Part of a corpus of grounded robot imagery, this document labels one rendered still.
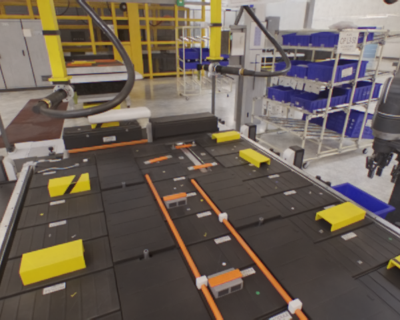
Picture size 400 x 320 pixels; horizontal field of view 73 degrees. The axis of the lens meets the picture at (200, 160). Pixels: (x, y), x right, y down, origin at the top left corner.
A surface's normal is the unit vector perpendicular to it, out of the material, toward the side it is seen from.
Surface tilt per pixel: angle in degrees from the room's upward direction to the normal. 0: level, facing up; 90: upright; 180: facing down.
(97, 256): 0
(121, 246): 0
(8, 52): 90
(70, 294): 0
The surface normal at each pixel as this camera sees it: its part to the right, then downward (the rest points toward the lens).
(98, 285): 0.00, -0.91
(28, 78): 0.39, 0.39
